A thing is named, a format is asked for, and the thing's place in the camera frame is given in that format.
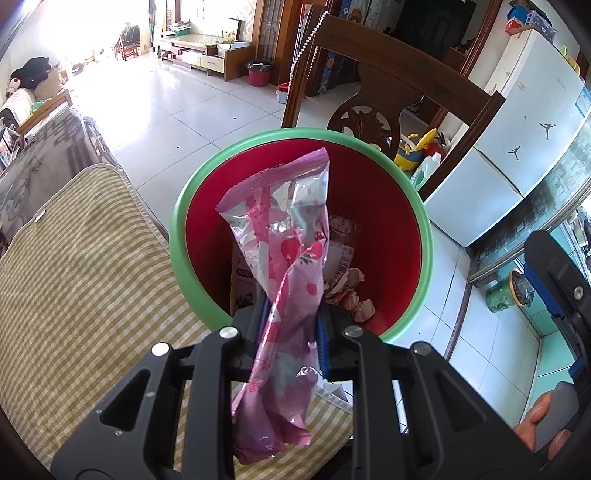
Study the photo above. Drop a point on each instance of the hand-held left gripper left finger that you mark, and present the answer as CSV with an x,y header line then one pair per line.
x,y
244,346

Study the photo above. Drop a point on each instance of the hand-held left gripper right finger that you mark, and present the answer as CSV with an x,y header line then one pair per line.
x,y
323,350

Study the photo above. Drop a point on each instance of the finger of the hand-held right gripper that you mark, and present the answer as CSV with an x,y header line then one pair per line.
x,y
540,286

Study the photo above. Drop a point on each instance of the pink snack wrapper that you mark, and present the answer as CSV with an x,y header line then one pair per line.
x,y
281,258

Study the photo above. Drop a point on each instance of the red bin with green rim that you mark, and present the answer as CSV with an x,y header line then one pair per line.
x,y
383,221

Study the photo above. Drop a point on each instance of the person's right hand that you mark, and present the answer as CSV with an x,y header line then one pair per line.
x,y
531,420

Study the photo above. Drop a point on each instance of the green cup with orange rim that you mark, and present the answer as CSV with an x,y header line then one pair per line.
x,y
498,297

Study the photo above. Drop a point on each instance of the crumpled red foil wrapper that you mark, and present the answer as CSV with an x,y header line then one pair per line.
x,y
351,295

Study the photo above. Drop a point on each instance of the green detergent bottle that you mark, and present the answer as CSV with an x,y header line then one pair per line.
x,y
425,170

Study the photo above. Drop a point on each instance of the yellow checkered cloth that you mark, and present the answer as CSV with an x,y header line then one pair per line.
x,y
92,277

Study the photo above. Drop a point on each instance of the white refrigerator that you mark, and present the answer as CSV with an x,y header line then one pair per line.
x,y
521,106

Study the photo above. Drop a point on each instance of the yellow toy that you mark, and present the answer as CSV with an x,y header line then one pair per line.
x,y
411,154

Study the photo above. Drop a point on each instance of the dark wooden chair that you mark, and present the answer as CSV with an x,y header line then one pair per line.
x,y
392,69

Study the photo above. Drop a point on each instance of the small red waste bin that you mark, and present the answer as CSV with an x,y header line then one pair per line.
x,y
258,76

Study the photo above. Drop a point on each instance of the television cabinet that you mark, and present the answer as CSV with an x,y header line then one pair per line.
x,y
194,46

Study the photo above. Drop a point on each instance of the wooden sofa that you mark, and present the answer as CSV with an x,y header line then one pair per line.
x,y
46,104

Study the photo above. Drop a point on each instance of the small framed picture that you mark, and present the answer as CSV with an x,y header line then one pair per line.
x,y
232,30

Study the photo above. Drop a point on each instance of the distant dining chairs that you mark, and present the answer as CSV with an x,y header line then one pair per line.
x,y
127,46

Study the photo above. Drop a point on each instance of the black and white plush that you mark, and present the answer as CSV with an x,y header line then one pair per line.
x,y
32,69

